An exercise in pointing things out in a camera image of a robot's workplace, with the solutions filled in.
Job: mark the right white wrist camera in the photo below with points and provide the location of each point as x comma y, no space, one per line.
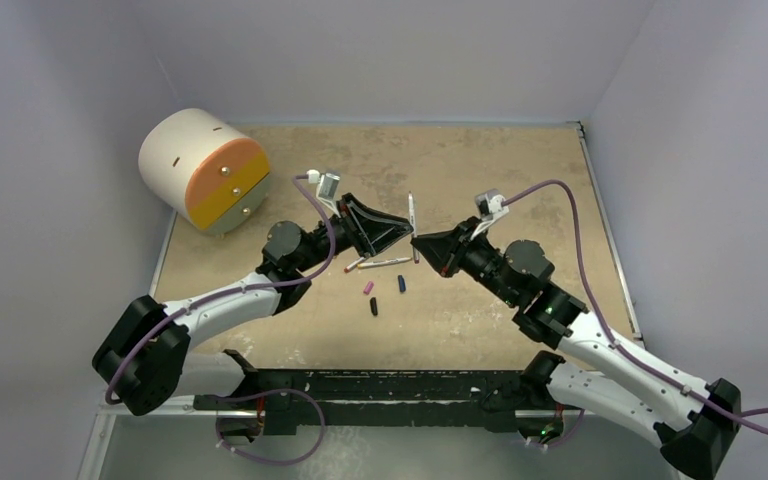
491,206

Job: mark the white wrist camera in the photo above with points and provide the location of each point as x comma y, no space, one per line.
491,206
327,184

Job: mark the aluminium table edge rail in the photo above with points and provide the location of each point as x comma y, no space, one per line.
636,334

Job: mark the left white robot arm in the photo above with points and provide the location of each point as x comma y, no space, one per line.
147,359

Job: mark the pen with red tip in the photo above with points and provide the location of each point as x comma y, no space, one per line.
352,266

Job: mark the pen with orange tip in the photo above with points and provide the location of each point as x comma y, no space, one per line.
384,263

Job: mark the round white drawer cabinet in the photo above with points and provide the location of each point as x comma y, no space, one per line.
210,173

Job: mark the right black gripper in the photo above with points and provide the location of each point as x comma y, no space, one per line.
459,243

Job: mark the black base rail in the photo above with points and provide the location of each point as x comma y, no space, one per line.
498,401

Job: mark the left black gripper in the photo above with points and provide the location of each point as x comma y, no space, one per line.
378,238

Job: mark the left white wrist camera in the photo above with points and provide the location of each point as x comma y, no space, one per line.
327,184

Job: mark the pen with magenta end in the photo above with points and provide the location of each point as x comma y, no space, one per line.
413,223

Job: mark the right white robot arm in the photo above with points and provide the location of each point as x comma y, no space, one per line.
591,366

